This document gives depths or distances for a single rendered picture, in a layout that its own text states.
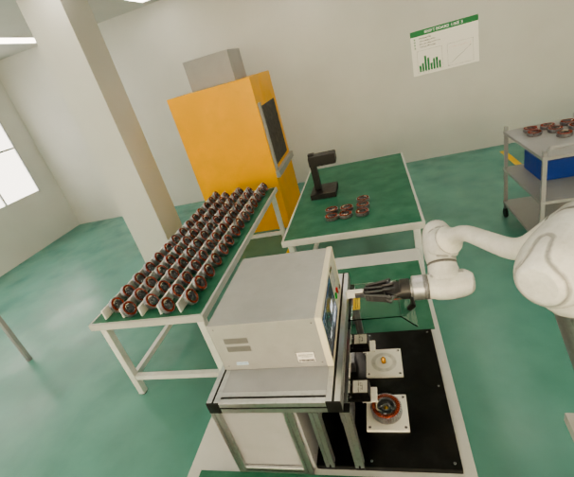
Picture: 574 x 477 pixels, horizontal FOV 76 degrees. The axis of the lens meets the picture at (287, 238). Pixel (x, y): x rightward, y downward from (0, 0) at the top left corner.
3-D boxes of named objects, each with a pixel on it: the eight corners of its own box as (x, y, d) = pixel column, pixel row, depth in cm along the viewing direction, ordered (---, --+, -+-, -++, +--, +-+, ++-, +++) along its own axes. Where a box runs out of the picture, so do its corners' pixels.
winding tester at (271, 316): (341, 287, 156) (331, 245, 147) (333, 366, 119) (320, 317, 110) (256, 295, 167) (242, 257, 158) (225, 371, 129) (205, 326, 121)
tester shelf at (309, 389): (349, 280, 167) (349, 272, 165) (343, 412, 108) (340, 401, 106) (260, 290, 179) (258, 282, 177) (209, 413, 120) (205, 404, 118)
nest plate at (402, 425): (405, 396, 141) (405, 394, 141) (410, 432, 128) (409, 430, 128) (367, 397, 146) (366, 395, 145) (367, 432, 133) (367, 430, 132)
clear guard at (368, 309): (411, 289, 160) (409, 278, 158) (418, 326, 140) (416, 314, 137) (337, 296, 169) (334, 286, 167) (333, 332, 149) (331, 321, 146)
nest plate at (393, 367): (400, 350, 162) (400, 347, 162) (403, 377, 149) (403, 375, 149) (366, 351, 166) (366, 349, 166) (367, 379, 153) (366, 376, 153)
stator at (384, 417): (401, 398, 140) (400, 392, 138) (403, 425, 130) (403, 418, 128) (371, 398, 143) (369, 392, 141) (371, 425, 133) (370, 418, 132)
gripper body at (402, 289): (413, 303, 131) (386, 306, 133) (410, 290, 138) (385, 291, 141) (411, 286, 128) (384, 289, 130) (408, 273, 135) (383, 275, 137)
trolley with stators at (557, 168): (567, 205, 373) (576, 104, 330) (629, 256, 286) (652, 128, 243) (501, 215, 389) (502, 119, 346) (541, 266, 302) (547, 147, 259)
